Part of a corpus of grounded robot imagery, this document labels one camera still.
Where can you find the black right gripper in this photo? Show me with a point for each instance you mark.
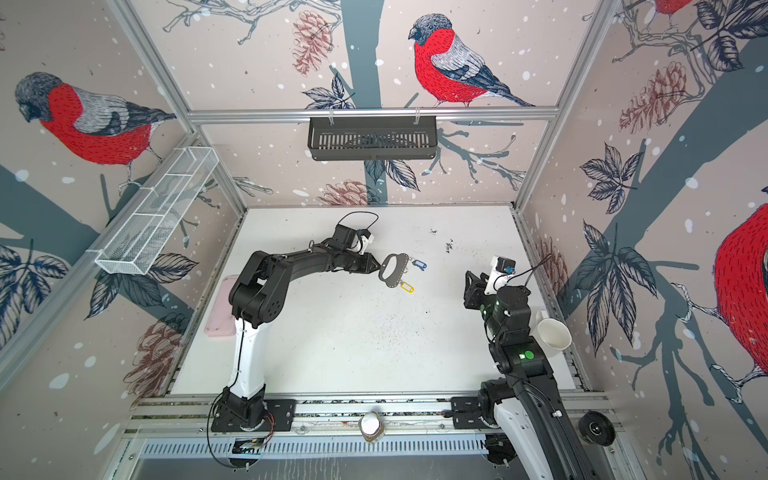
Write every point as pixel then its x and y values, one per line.
pixel 475 293

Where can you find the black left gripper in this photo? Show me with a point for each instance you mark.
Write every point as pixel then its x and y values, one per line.
pixel 366 266

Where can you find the silver metal keyring carabiner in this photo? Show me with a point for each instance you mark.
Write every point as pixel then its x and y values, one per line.
pixel 392 269

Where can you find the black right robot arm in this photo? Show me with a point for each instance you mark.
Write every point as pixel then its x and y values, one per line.
pixel 524 402

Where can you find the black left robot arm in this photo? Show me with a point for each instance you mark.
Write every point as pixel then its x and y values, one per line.
pixel 256 299

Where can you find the white ceramic mug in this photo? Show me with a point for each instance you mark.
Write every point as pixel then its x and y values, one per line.
pixel 551 334

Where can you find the dark grey hanging shelf basket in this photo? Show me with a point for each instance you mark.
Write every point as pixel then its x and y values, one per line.
pixel 373 138

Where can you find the pink rectangular tray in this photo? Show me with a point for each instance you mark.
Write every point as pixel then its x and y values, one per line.
pixel 220 322

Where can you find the round silver knob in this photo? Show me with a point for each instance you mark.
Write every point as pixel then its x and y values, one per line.
pixel 371 426

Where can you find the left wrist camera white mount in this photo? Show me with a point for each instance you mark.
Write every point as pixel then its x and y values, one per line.
pixel 347 238

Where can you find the white wire mesh basket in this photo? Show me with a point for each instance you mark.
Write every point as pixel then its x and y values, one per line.
pixel 141 238

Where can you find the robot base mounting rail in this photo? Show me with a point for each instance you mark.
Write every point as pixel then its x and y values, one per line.
pixel 326 426

